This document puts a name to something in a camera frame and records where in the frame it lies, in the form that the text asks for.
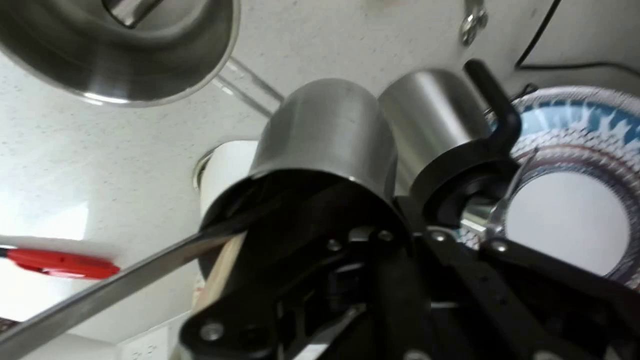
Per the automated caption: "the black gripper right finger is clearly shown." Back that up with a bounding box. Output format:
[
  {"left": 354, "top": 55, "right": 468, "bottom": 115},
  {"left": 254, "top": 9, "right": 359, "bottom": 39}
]
[{"left": 392, "top": 195, "right": 640, "bottom": 360}]

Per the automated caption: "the silver metal cup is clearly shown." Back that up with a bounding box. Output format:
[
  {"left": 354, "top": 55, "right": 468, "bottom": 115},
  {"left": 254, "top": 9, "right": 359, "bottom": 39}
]
[{"left": 196, "top": 76, "right": 403, "bottom": 317}]

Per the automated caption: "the silver pot with long handle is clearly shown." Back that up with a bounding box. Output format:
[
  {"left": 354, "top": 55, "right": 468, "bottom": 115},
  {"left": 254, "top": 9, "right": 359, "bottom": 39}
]
[{"left": 0, "top": 0, "right": 287, "bottom": 120}]

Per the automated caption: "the metal hook fixture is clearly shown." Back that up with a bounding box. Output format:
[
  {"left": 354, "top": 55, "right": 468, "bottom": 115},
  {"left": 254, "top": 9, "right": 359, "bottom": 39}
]
[{"left": 457, "top": 0, "right": 489, "bottom": 49}]

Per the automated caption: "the blue patterned white plate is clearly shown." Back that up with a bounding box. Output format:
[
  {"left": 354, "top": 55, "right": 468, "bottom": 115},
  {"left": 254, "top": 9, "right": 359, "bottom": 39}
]
[{"left": 457, "top": 84, "right": 640, "bottom": 292}]

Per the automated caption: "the wooden stick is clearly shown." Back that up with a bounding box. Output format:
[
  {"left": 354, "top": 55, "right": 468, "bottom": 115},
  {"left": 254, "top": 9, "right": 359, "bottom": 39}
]
[{"left": 192, "top": 229, "right": 249, "bottom": 312}]

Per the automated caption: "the steel carafe with black lid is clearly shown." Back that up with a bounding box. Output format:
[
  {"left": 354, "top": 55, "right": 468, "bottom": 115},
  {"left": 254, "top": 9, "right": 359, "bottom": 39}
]
[{"left": 375, "top": 59, "right": 525, "bottom": 231}]

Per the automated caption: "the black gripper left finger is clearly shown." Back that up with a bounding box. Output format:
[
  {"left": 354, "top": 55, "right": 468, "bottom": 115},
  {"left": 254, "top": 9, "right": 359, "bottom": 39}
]
[{"left": 178, "top": 222, "right": 435, "bottom": 360}]

